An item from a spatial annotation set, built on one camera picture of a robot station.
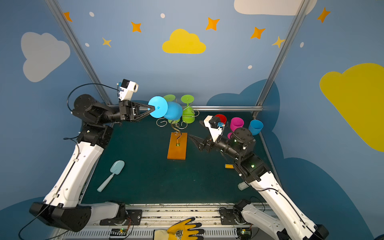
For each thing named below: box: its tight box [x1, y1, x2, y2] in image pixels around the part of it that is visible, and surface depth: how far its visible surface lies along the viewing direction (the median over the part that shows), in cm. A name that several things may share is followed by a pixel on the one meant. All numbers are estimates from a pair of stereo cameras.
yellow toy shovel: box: [224, 164, 235, 169], surface depth 93 cm
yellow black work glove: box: [153, 217, 205, 240], surface depth 70 cm
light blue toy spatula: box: [96, 160, 125, 193], surface depth 92 cm
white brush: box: [237, 181, 250, 191], surface depth 86 cm
